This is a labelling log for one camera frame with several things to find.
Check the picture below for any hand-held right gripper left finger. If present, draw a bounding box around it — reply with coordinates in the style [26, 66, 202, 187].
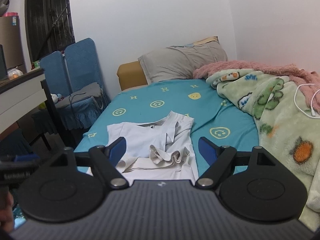
[49, 137, 130, 189]

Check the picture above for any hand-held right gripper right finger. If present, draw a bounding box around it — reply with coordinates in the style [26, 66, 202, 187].
[195, 137, 275, 190]

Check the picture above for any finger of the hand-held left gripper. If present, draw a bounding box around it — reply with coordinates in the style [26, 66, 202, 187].
[14, 154, 41, 162]

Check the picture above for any white shirt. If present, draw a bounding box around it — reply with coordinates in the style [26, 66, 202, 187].
[86, 110, 196, 181]

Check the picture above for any person's left hand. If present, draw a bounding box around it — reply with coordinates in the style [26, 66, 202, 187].
[0, 193, 15, 233]

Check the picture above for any blue covered chair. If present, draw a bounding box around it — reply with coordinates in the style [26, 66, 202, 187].
[54, 38, 111, 131]
[0, 128, 33, 157]
[31, 51, 70, 151]

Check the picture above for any teal smiley print bed sheet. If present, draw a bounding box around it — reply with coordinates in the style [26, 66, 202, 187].
[74, 79, 260, 181]

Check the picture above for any white table with black legs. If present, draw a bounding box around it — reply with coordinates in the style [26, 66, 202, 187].
[0, 68, 77, 153]

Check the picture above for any grey folded cloth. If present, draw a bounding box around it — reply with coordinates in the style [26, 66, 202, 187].
[54, 82, 104, 108]

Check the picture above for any yellow bed headboard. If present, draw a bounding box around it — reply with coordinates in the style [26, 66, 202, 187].
[117, 60, 148, 92]

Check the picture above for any green cartoon print blanket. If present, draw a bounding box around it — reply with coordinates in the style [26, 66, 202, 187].
[205, 70, 320, 230]

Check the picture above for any grey pillow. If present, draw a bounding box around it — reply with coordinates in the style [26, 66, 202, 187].
[138, 41, 228, 84]

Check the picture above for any pink fuzzy blanket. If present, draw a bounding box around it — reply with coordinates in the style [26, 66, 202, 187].
[192, 60, 320, 98]

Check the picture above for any dark green chair back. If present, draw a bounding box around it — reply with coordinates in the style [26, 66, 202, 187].
[0, 44, 8, 79]

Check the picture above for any yellow pillow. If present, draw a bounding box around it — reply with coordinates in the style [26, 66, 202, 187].
[186, 37, 220, 47]

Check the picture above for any dark window with grille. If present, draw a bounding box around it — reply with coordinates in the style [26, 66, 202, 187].
[21, 0, 76, 61]

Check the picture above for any black charging cable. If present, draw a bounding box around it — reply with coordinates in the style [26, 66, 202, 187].
[69, 92, 87, 128]

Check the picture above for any white charging cable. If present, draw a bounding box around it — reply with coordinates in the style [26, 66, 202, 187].
[294, 83, 320, 118]

